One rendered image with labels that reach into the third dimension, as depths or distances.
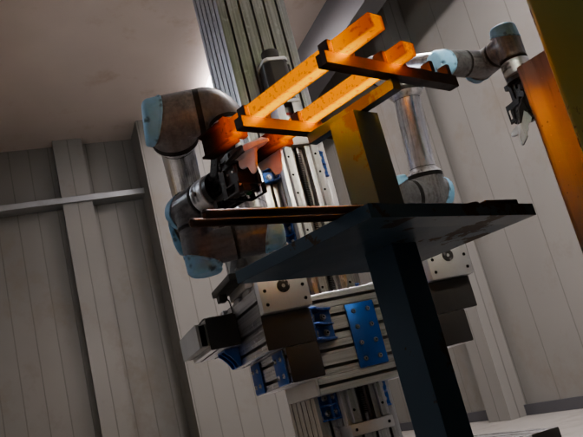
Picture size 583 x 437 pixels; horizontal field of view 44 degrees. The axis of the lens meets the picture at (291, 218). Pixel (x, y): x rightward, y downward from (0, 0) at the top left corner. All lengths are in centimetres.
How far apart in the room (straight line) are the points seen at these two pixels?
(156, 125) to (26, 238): 626
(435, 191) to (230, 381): 527
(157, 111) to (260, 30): 89
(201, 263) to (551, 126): 73
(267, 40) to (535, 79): 136
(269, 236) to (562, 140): 61
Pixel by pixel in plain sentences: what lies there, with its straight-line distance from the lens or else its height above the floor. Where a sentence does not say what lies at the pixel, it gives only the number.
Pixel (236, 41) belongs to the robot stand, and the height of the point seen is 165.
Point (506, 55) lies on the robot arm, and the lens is 207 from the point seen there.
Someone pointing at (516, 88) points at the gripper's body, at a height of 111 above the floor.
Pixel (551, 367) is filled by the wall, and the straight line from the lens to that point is 561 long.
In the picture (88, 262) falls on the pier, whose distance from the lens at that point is 773.
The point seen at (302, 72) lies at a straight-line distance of 114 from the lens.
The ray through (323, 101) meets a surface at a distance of 127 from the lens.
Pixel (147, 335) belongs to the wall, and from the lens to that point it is 778.
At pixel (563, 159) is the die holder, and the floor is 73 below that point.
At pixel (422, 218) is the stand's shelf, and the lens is 103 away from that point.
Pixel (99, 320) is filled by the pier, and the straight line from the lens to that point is 759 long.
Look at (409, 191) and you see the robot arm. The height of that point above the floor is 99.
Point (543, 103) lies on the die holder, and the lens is 134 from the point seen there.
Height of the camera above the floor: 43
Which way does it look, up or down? 15 degrees up
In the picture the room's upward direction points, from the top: 14 degrees counter-clockwise
